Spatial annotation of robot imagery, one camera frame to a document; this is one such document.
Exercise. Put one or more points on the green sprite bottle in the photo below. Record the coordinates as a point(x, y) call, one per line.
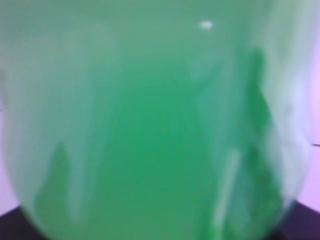
point(156, 119)

